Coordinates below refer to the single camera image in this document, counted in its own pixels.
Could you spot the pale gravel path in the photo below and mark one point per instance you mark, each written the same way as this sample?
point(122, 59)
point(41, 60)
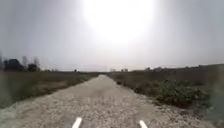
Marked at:
point(100, 96)

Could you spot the distant row of trees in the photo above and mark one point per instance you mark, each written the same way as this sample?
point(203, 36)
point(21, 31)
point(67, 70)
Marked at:
point(160, 68)

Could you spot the grass field with bushes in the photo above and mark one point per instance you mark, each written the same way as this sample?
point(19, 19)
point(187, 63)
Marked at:
point(173, 86)

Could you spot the robot's own part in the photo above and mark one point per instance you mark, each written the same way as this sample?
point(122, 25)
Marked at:
point(77, 122)
point(143, 124)

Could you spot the grass field with low plants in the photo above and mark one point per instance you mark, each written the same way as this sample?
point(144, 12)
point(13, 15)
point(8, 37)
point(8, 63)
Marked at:
point(30, 85)

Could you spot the dark clump of trees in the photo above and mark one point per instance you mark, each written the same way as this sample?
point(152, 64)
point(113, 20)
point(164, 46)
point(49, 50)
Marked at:
point(15, 65)

